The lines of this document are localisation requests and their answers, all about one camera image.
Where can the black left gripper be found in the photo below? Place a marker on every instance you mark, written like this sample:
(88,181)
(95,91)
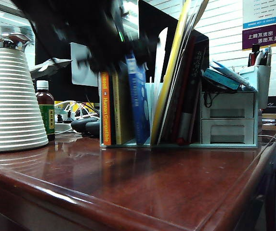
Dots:
(109,53)

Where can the blue book white circles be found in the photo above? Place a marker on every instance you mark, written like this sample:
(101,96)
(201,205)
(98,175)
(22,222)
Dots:
(137,108)

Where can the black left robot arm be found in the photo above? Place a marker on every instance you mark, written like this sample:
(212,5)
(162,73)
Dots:
(68,19)

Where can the light blue desktop bookshelf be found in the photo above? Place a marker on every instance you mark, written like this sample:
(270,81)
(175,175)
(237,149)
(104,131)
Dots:
(84,78)

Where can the orange spine Human Compatible book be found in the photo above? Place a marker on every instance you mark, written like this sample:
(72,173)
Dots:
(106,115)

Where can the yellow spine olive book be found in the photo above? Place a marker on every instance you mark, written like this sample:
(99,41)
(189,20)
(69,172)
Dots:
(118,115)

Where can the red thin book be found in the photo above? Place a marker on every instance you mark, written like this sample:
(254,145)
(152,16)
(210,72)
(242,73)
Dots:
(180,106)

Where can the dark book Chinese title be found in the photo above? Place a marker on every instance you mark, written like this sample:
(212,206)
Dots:
(196,72)

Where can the light blue paperback book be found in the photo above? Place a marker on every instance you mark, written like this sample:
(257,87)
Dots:
(222,80)

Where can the tan book stack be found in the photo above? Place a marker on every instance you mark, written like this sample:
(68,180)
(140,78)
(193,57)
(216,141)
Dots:
(271,117)

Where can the silver foil packets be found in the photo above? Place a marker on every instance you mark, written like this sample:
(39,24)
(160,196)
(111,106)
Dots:
(46,67)

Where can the large black monitor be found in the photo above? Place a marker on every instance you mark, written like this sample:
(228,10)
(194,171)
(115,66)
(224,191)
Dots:
(53,91)

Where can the yellow folder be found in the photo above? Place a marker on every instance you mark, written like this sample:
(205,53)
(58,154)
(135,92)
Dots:
(169,84)

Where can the yellow box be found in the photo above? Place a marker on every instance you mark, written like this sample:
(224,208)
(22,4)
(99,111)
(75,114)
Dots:
(60,104)

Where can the black computer mouse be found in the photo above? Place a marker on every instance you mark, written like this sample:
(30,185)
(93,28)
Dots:
(82,125)

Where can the white grey magazine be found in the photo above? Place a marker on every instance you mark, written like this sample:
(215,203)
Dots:
(186,36)

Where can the brown bottle white cap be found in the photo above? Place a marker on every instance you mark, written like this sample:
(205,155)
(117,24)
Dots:
(45,101)

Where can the white ribbed conical thermos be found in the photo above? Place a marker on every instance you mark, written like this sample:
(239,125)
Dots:
(12,108)

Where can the white small drawer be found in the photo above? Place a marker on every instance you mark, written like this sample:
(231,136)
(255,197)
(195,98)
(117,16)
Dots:
(227,132)
(227,106)

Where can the white blue booklet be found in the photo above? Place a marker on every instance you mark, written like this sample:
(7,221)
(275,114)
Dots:
(236,77)

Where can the black marker pen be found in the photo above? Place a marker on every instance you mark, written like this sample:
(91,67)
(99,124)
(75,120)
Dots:
(253,56)

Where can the silver pen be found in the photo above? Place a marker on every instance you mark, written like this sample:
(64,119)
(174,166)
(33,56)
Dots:
(260,57)
(268,56)

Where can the white pen holder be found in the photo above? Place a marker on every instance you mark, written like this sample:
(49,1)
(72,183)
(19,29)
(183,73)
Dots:
(263,81)

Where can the black box white logo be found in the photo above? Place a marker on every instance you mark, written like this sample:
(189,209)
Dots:
(275,104)

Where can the purple wall poster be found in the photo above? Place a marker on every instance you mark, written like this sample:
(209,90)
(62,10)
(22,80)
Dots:
(265,37)

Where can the white blue wall poster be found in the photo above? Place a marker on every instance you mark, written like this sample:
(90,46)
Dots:
(266,12)

